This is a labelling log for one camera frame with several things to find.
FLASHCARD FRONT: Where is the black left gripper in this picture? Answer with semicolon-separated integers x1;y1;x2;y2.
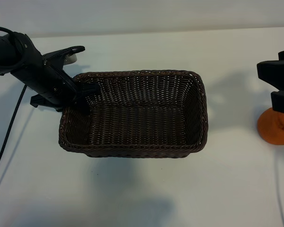
10;33;101;116

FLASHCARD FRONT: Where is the orange mandarin fruit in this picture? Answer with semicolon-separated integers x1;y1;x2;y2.
257;107;284;145

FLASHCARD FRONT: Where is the dark brown woven basket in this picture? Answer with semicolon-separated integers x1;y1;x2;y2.
58;69;208;158

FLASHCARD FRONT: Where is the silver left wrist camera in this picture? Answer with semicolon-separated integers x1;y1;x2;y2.
64;53;78;64

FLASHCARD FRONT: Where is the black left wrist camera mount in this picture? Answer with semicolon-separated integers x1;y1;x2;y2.
42;45;86;64

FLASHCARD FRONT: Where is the black braided cable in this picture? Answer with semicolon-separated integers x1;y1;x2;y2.
0;85;27;183

